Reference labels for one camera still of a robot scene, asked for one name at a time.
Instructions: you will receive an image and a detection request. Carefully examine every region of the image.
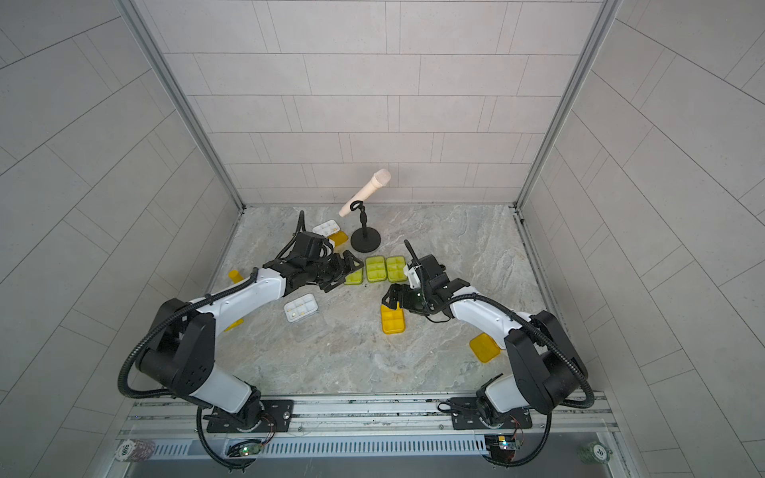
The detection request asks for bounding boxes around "green circuit board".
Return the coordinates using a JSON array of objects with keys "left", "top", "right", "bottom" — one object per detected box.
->
[
  {"left": 226, "top": 439, "right": 264, "bottom": 458},
  {"left": 484, "top": 435, "right": 518, "bottom": 461}
]

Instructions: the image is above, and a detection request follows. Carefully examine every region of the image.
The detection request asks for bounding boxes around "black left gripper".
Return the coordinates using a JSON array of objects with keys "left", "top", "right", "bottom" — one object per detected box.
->
[{"left": 305, "top": 250, "right": 367, "bottom": 292}]

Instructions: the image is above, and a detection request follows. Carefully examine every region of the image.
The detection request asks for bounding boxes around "clear pillbox white tray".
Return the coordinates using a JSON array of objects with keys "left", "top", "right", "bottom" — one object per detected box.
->
[{"left": 283, "top": 293, "right": 325, "bottom": 340}]

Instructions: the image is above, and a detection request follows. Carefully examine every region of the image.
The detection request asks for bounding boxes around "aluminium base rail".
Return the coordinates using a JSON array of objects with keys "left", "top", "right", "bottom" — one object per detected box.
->
[{"left": 116, "top": 387, "right": 620, "bottom": 440}]

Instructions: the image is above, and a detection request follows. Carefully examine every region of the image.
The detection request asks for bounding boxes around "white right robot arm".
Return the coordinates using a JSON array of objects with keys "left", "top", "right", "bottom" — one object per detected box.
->
[{"left": 382, "top": 255, "right": 595, "bottom": 427}]

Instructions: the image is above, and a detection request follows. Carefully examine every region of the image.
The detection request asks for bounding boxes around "left green circuit board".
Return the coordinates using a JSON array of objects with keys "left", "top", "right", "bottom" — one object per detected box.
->
[{"left": 226, "top": 439, "right": 264, "bottom": 458}]

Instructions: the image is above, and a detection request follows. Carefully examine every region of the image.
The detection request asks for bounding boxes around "right green circuit board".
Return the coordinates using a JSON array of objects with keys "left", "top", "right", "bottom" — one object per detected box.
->
[{"left": 484, "top": 435, "right": 518, "bottom": 461}]

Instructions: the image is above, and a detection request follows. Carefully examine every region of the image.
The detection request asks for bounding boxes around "black microphone stand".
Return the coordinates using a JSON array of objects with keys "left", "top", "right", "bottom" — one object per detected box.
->
[{"left": 350, "top": 200, "right": 382, "bottom": 253}]

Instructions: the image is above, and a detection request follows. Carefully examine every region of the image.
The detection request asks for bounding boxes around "round marker disc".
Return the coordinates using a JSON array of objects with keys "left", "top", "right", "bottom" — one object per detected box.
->
[
  {"left": 115, "top": 439, "right": 139, "bottom": 462},
  {"left": 581, "top": 441, "right": 611, "bottom": 464}
]

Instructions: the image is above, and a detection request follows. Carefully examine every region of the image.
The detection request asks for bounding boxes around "green pillbox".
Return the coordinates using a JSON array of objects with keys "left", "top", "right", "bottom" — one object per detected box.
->
[
  {"left": 386, "top": 256, "right": 408, "bottom": 284},
  {"left": 365, "top": 256, "right": 388, "bottom": 283},
  {"left": 345, "top": 268, "right": 365, "bottom": 286}
]

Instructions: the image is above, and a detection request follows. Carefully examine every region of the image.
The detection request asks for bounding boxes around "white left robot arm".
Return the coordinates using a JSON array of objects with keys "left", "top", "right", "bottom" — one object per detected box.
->
[{"left": 117, "top": 231, "right": 363, "bottom": 430}]

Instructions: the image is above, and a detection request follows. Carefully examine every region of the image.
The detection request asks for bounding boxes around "beige microphone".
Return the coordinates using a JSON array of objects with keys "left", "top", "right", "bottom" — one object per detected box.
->
[{"left": 339, "top": 168, "right": 392, "bottom": 217}]

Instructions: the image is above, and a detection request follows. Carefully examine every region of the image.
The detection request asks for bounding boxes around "yellow pillbox left edge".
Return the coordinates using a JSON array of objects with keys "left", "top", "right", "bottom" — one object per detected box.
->
[{"left": 228, "top": 270, "right": 244, "bottom": 284}]

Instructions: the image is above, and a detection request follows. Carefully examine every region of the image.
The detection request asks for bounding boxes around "left round marker disc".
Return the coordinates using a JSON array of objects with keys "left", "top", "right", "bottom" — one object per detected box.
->
[{"left": 115, "top": 439, "right": 139, "bottom": 462}]

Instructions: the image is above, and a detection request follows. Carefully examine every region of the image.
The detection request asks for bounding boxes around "right round marker disc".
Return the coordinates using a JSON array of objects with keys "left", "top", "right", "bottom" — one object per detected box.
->
[{"left": 581, "top": 441, "right": 611, "bottom": 464}]

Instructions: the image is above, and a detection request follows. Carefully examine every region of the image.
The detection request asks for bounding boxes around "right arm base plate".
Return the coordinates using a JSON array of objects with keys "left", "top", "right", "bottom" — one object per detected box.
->
[{"left": 437, "top": 396, "right": 533, "bottom": 430}]

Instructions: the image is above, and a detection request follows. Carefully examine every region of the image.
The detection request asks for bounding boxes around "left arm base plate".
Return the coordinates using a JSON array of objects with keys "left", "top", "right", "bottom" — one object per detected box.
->
[{"left": 202, "top": 400, "right": 295, "bottom": 433}]

